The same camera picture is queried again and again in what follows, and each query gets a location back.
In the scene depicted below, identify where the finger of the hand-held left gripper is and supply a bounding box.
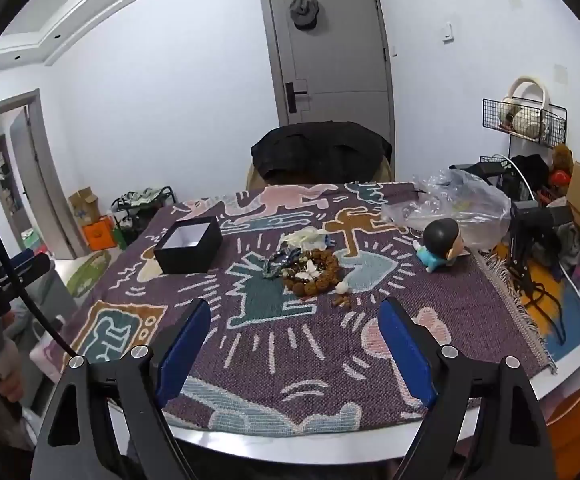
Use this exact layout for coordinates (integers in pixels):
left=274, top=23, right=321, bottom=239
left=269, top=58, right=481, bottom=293
left=0, top=252, right=53, bottom=292

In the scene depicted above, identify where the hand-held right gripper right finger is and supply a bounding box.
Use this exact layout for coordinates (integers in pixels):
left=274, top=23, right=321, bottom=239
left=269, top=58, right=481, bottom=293
left=379, top=297, right=559, bottom=480

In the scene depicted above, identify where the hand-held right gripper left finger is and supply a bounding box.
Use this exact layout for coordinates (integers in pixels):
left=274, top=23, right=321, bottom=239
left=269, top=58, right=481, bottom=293
left=30, top=298, right=211, bottom=480

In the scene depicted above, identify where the small brown bead cluster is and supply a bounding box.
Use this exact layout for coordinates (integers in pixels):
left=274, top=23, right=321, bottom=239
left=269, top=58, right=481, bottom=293
left=331, top=282, right=353, bottom=308

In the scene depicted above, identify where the black jewelry box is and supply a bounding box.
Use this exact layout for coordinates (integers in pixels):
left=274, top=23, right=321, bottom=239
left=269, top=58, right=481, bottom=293
left=153, top=216, right=223, bottom=275

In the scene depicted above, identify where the brown bead bracelet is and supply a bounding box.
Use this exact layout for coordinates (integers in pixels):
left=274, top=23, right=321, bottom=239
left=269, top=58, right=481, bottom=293
left=282, top=249, right=341, bottom=297

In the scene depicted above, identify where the blue bead bracelet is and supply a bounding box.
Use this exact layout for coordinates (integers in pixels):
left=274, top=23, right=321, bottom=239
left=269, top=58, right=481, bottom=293
left=262, top=250, right=295, bottom=281

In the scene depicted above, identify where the white bead bracelet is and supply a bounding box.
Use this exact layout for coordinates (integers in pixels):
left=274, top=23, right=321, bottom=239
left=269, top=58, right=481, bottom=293
left=286, top=259, right=321, bottom=284

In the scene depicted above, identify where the green floor mat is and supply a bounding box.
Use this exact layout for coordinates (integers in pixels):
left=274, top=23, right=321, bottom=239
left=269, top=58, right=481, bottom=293
left=66, top=250, right=112, bottom=297

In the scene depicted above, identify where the orange box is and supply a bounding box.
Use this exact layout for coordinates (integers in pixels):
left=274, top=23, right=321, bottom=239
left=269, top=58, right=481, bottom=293
left=83, top=215, right=120, bottom=251

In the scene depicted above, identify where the small open cardboard box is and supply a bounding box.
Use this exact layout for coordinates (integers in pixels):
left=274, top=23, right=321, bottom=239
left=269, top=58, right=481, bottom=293
left=68, top=186, right=102, bottom=226

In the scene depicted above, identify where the grey open interior door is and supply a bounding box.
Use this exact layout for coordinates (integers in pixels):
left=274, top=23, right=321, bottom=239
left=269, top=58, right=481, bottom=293
left=0, top=89, right=78, bottom=261

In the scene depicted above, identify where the printed woven blanket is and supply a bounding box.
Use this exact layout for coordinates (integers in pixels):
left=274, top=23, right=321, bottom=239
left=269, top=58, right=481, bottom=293
left=62, top=180, right=559, bottom=438

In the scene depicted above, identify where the cartoon boy figurine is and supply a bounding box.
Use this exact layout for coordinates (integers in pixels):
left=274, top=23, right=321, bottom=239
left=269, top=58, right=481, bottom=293
left=412, top=218, right=467, bottom=274

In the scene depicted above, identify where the black shoe rack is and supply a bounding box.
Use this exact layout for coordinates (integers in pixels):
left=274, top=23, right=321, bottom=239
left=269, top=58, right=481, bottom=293
left=112, top=186, right=177, bottom=249

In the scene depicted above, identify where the clear plastic bag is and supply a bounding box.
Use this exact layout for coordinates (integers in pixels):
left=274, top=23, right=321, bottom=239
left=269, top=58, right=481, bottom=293
left=381, top=169, right=512, bottom=252

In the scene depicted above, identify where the black desk stand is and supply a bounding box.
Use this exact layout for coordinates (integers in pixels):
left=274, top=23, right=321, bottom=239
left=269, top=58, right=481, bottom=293
left=509, top=200, right=577, bottom=288

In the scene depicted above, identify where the black bag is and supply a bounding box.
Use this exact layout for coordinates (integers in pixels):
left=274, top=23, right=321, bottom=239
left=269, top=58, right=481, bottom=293
left=510, top=153, right=552, bottom=197

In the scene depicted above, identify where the black jacket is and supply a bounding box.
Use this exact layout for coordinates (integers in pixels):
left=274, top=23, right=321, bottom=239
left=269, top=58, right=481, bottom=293
left=250, top=121, right=393, bottom=184

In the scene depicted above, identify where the brown plush toy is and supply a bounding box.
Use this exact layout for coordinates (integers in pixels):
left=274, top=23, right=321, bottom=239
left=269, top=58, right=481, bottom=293
left=549, top=143, right=574, bottom=187

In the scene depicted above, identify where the grey hat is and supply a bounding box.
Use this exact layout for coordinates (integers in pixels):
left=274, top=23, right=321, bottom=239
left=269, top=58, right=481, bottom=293
left=289, top=0, right=323, bottom=31

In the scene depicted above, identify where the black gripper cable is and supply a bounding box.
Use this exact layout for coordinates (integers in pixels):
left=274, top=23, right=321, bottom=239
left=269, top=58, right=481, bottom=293
left=0, top=191, right=78, bottom=362

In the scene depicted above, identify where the black wire basket rack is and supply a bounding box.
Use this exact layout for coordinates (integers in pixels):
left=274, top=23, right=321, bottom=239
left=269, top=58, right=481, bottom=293
left=482, top=95, right=569, bottom=149

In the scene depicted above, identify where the black door handle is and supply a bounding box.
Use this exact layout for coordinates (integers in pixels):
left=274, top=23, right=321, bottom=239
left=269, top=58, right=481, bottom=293
left=285, top=81, right=309, bottom=113

